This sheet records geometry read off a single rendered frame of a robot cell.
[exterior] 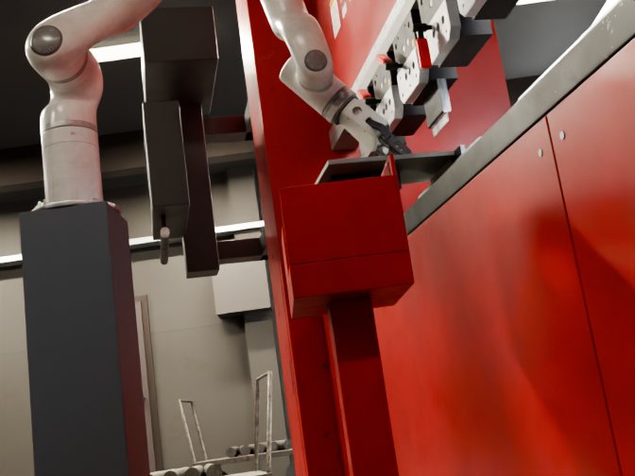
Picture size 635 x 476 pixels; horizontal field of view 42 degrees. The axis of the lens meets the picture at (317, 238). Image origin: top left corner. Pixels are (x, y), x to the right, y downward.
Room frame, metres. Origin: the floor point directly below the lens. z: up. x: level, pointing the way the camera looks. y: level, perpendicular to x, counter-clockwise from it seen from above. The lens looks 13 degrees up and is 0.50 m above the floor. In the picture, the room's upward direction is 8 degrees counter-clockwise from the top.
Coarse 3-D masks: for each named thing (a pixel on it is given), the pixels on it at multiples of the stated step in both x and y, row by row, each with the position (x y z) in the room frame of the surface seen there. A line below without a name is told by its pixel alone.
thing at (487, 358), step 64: (576, 128) 0.91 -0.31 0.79; (512, 192) 1.10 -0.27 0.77; (576, 192) 0.94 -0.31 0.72; (448, 256) 1.38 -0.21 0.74; (512, 256) 1.14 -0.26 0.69; (576, 256) 0.97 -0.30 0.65; (384, 320) 1.82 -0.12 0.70; (448, 320) 1.43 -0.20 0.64; (512, 320) 1.17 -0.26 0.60; (576, 320) 1.00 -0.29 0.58; (448, 384) 1.48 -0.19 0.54; (512, 384) 1.21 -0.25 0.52; (576, 384) 1.03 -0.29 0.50; (448, 448) 1.54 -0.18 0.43; (512, 448) 1.26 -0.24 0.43; (576, 448) 1.06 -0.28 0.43
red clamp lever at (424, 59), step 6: (414, 24) 1.53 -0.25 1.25; (420, 24) 1.53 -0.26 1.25; (426, 24) 1.54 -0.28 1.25; (414, 30) 1.53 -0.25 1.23; (420, 30) 1.54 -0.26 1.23; (426, 30) 1.54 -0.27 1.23; (420, 36) 1.54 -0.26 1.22; (420, 42) 1.53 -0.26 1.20; (426, 42) 1.53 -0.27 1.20; (420, 48) 1.53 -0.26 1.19; (426, 48) 1.53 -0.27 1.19; (420, 54) 1.53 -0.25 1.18; (426, 54) 1.53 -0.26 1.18; (420, 60) 1.53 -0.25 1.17; (426, 60) 1.53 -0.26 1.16; (420, 66) 1.54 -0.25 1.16; (426, 66) 1.54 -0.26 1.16
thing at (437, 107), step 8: (440, 80) 1.66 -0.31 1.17; (432, 88) 1.69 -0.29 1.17; (440, 88) 1.66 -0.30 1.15; (424, 96) 1.74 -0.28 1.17; (432, 96) 1.70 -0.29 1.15; (440, 96) 1.66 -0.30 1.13; (448, 96) 1.66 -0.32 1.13; (424, 104) 1.75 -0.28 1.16; (432, 104) 1.71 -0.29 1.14; (440, 104) 1.66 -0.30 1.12; (448, 104) 1.66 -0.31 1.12; (432, 112) 1.71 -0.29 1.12; (440, 112) 1.67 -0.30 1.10; (448, 112) 1.67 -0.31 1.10; (432, 120) 1.72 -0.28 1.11; (440, 120) 1.70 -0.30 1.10; (448, 120) 1.66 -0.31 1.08; (432, 128) 1.76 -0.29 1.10; (440, 128) 1.71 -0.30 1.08
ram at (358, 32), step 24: (312, 0) 2.49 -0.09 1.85; (336, 0) 2.21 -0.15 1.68; (360, 0) 1.99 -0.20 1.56; (384, 0) 1.81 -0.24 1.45; (408, 0) 1.65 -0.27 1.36; (360, 24) 2.02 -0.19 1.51; (384, 24) 1.84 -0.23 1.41; (336, 48) 2.28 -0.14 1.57; (360, 48) 2.05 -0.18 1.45; (384, 48) 1.86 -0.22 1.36; (336, 72) 2.32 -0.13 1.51; (336, 144) 2.48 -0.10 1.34
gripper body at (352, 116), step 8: (352, 104) 1.65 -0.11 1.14; (360, 104) 1.65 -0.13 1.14; (344, 112) 1.65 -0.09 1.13; (352, 112) 1.66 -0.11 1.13; (360, 112) 1.66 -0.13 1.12; (368, 112) 1.64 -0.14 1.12; (376, 112) 1.65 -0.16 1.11; (336, 120) 1.68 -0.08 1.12; (344, 120) 1.67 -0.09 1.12; (352, 120) 1.65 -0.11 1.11; (360, 120) 1.64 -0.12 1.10; (376, 120) 1.64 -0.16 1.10; (384, 120) 1.64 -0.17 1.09; (352, 128) 1.68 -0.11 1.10; (360, 128) 1.66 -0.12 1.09; (368, 128) 1.64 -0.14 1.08; (360, 136) 1.69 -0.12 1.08; (368, 136) 1.66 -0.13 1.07; (376, 136) 1.65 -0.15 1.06; (368, 144) 1.71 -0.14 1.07; (376, 144) 1.69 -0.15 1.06
